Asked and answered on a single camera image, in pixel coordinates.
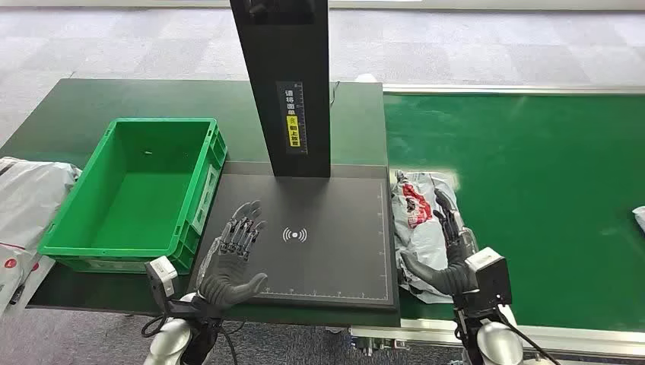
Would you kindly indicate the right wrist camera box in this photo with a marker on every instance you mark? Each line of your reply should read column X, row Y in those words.
column 491, row 279

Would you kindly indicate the white mail bag red logo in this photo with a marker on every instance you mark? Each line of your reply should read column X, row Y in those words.
column 15, row 272

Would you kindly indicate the small white object behind table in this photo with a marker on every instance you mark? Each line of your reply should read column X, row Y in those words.
column 366, row 78

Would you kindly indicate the silver conveyor frame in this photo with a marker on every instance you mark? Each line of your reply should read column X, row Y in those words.
column 504, row 89

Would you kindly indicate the grey flat mail package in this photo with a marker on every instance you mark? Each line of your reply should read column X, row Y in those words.
column 640, row 217

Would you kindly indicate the grey package with red print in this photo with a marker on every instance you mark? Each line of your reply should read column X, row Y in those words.
column 418, row 226

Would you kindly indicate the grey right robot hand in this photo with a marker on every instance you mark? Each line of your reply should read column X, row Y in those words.
column 453, row 277

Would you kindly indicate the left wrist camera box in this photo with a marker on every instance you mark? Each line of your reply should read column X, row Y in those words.
column 163, row 277

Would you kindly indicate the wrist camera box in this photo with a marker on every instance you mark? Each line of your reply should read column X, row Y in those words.
column 163, row 277
column 491, row 279

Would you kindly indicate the grey crumpled mail bag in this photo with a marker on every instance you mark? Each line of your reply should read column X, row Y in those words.
column 27, row 196

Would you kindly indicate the black scanner base plate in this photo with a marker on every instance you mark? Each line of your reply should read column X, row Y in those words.
column 332, row 262

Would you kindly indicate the dark green table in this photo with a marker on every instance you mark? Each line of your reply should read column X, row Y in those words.
column 101, row 100

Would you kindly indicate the black scanner column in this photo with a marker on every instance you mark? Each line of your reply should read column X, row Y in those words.
column 282, row 60

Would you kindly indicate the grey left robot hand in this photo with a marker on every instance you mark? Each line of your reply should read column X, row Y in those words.
column 227, row 282

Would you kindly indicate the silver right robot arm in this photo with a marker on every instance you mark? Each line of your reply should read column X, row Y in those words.
column 499, row 342

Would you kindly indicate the black and yellow column label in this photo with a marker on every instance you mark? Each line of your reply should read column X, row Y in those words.
column 294, row 118

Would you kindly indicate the green plastic crate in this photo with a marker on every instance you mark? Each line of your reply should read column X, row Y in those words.
column 141, row 201

